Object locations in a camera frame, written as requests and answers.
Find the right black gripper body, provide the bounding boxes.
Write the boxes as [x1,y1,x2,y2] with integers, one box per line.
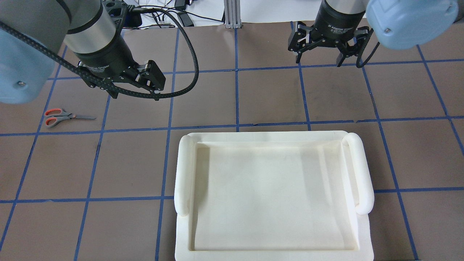
[309,2,366,47]

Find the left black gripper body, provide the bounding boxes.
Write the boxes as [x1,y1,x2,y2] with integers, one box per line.
[74,35,151,99]

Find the orange handled scissors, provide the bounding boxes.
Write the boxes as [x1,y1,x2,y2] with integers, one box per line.
[44,108,96,128]

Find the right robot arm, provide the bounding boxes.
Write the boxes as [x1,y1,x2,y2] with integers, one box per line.
[288,0,463,68]

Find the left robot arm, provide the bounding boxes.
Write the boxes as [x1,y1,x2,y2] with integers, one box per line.
[0,0,166,104]

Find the white plastic tray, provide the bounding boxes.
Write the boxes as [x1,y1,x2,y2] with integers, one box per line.
[174,130,374,261]

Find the black corrugated cable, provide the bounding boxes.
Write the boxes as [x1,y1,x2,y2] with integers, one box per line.
[0,7,200,100]

